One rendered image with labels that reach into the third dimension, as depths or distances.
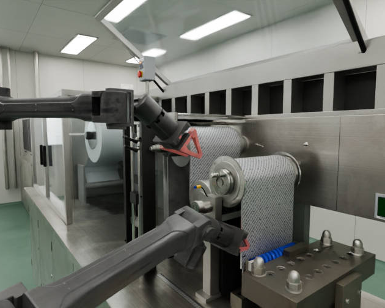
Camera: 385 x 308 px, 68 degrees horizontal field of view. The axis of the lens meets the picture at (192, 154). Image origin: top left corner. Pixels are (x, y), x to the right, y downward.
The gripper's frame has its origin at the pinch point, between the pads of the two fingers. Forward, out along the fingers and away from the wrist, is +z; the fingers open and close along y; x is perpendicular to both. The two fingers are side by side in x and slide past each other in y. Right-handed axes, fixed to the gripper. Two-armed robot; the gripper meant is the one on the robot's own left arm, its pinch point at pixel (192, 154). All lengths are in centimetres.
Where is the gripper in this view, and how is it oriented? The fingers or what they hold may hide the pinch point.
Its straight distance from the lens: 73.9
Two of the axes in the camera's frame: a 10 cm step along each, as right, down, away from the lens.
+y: 5.7, 0.7, -8.2
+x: 5.3, -8.0, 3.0
